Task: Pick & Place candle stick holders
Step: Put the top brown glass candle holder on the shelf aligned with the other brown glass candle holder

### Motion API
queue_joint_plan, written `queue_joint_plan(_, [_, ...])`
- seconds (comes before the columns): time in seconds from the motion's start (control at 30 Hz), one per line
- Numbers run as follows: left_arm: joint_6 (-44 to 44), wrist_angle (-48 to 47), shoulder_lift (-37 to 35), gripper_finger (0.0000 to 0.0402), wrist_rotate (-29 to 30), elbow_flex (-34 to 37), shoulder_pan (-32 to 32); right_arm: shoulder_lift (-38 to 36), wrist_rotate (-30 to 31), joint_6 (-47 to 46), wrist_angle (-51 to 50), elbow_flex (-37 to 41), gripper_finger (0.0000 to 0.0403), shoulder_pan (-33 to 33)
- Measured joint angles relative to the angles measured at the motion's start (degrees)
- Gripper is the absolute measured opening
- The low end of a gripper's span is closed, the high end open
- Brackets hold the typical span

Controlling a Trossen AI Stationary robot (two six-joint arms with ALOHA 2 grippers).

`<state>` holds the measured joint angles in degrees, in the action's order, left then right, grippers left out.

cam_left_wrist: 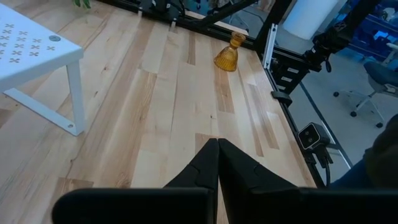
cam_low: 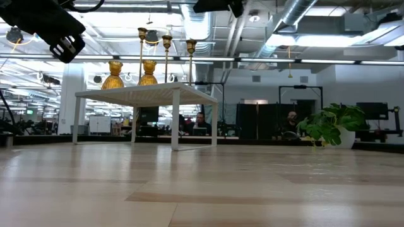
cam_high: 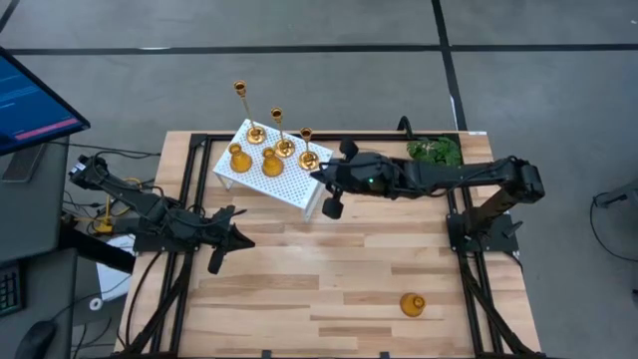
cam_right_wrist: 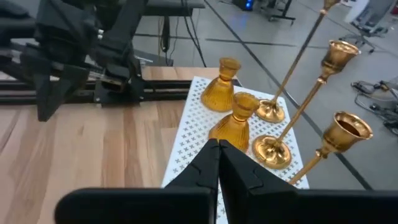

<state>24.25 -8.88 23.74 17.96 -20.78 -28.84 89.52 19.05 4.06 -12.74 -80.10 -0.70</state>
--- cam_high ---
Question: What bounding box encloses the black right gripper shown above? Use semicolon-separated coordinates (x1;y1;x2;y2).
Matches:
310;138;369;221

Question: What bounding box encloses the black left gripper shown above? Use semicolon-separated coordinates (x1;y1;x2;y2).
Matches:
191;204;256;275

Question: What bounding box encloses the thick black cable loop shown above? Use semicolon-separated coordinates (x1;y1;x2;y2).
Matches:
397;115;416;140

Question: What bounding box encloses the white perforated metal shelf riser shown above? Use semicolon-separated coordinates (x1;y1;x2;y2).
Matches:
212;118;335;223

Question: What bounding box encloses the green potted plant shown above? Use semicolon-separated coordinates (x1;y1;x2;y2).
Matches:
405;136;463;169

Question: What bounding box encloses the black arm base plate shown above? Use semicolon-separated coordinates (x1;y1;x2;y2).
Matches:
132;229;200;254
446;212;520;254

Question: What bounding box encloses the medium brass candlestick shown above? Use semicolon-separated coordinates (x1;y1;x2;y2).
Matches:
270;106;296;160

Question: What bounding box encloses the black computer mouse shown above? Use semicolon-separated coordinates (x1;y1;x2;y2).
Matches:
13;320;58;359

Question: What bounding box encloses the short brass candlestick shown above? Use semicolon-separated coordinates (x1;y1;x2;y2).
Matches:
297;127;321;172

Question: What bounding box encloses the white paper sheet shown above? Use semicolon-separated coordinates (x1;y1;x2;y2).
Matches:
96;233;137;302

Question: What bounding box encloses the black keyboard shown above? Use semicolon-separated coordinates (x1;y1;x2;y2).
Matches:
0;261;25;318

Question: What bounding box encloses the black aluminium rig frame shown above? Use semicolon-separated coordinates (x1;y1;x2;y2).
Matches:
112;132;549;359

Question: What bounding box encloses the amber ribbed glass candle holder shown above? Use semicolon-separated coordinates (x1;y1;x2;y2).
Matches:
228;142;253;175
399;292;428;318
260;147;285;179

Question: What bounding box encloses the grey office desk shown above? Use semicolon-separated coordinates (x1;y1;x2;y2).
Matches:
0;134;79;359

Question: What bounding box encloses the tall brass candlestick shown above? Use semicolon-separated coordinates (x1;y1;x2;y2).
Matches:
232;80;267;146

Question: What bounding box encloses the blue lit desk monitor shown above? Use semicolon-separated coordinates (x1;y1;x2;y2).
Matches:
0;47;92;183

